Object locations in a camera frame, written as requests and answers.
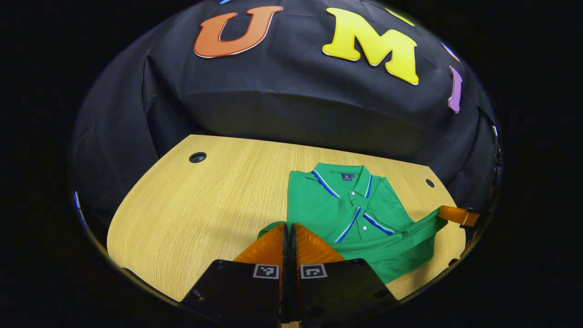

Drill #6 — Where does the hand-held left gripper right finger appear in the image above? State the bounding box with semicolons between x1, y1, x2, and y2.
291;222;399;326

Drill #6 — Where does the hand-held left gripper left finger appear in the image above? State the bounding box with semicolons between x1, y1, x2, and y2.
180;222;290;328

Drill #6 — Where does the green T-shirt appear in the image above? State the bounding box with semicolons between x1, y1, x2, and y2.
257;163;449;284

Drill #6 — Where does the black backdrop cloth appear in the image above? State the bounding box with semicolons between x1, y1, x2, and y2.
71;0;499;228

